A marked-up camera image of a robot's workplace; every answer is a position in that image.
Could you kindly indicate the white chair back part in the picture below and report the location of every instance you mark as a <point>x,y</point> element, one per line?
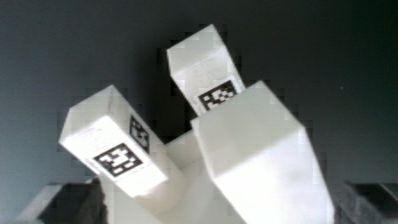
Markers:
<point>259,161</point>

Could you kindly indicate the white chair leg with tag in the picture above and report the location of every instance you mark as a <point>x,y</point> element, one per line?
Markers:
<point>112,142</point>

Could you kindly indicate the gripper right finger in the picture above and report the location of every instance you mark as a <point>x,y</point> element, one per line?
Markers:
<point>368,205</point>

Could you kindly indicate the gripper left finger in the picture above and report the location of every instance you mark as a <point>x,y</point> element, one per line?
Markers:
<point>67,204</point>

